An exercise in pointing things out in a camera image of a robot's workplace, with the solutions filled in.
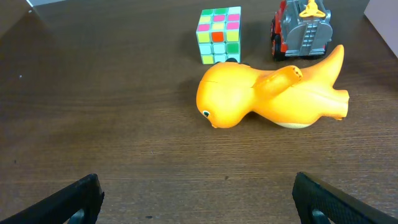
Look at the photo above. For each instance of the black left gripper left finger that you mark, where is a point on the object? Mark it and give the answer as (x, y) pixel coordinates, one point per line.
(79, 202)

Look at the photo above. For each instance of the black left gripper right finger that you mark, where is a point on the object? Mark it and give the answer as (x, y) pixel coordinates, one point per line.
(319, 202)

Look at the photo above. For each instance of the colourful puzzle cube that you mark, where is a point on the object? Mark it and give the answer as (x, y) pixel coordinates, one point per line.
(219, 35)

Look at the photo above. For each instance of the red grey toy truck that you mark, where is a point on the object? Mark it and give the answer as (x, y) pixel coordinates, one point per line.
(300, 28)

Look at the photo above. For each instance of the orange rubber dinosaur toy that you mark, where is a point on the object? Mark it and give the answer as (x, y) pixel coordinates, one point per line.
(290, 97)

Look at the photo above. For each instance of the white cardboard box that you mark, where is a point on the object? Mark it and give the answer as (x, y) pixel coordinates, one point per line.
(383, 16)

